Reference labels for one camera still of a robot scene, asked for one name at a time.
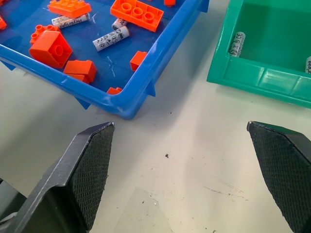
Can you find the orange sloped block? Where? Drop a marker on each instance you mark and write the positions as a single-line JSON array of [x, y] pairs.
[[51, 47]]

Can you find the large orange brick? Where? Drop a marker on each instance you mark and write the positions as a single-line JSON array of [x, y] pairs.
[[137, 13]]

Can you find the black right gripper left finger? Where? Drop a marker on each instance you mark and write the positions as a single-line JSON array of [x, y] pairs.
[[80, 174]]

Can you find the green plastic bin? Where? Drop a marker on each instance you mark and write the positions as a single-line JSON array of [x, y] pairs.
[[267, 48]]

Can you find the white Heybright battery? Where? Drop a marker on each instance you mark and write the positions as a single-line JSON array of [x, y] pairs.
[[70, 21], [308, 64]]

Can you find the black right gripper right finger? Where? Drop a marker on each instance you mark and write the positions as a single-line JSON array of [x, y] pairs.
[[284, 170]]

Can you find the white battery with symbols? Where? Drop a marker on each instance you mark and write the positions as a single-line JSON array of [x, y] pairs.
[[110, 38]]

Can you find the blue plastic tray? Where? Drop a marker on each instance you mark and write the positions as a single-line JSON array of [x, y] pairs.
[[116, 65]]

